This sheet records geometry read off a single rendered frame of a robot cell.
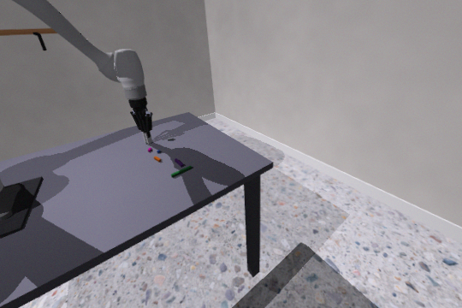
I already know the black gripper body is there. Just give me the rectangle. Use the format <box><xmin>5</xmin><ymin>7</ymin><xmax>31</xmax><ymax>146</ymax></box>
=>
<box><xmin>129</xmin><ymin>97</ymin><xmax>148</xmax><ymax>117</ymax></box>

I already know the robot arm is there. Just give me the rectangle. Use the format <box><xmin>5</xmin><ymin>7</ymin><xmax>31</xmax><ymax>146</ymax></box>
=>
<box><xmin>0</xmin><ymin>0</ymin><xmax>147</xmax><ymax>221</ymax></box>

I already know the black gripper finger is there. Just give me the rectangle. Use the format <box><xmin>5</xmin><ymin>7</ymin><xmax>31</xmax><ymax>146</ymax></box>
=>
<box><xmin>130</xmin><ymin>110</ymin><xmax>147</xmax><ymax>142</ymax></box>
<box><xmin>138</xmin><ymin>109</ymin><xmax>152</xmax><ymax>145</ymax></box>

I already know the green rod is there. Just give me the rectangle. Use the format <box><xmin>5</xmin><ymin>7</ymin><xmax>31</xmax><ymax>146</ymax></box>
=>
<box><xmin>171</xmin><ymin>165</ymin><xmax>192</xmax><ymax>178</ymax></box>

